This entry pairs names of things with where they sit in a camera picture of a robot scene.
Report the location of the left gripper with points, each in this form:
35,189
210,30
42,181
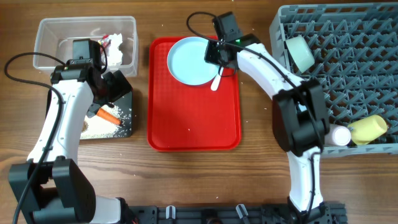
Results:
120,86

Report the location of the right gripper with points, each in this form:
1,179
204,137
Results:
209,56

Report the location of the orange carrot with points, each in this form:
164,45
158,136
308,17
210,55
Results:
107,116

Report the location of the white plastic spoon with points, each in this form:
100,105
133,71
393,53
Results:
216,81

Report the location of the white rice pile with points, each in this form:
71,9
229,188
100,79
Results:
98,128

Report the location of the large light blue plate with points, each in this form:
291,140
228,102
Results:
186,62

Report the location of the red snack wrapper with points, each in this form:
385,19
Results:
104,41

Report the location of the green bowl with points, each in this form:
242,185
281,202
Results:
300,53

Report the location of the pink plastic cup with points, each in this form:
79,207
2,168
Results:
337,136

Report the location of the yellow plastic cup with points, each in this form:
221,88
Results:
367,129

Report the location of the brown round cookie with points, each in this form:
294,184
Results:
85,126

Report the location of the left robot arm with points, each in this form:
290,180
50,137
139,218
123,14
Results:
49,186

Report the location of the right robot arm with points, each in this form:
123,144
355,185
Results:
299,116

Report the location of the black waste tray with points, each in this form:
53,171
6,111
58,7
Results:
124,105

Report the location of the clear plastic waste bin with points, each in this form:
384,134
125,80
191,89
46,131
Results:
55,37

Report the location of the grey dishwasher rack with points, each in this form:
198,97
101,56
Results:
355,52

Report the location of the red serving tray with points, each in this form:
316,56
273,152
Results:
190,118

